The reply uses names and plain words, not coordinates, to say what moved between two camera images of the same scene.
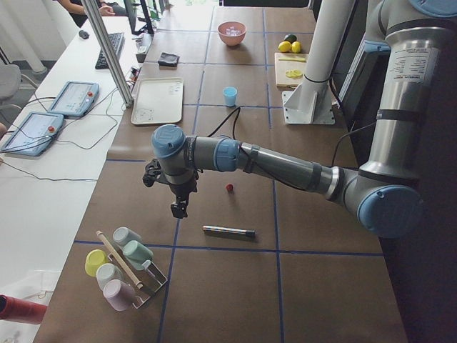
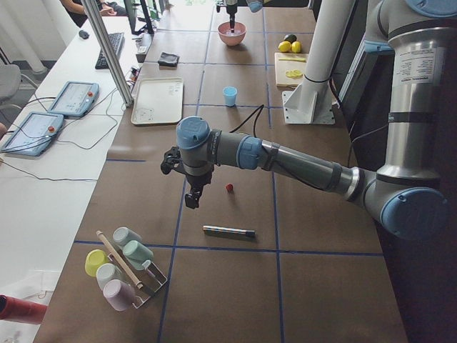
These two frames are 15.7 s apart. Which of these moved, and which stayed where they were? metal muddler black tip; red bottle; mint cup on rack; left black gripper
Moved: left black gripper
Stayed: red bottle; mint cup on rack; metal muddler black tip
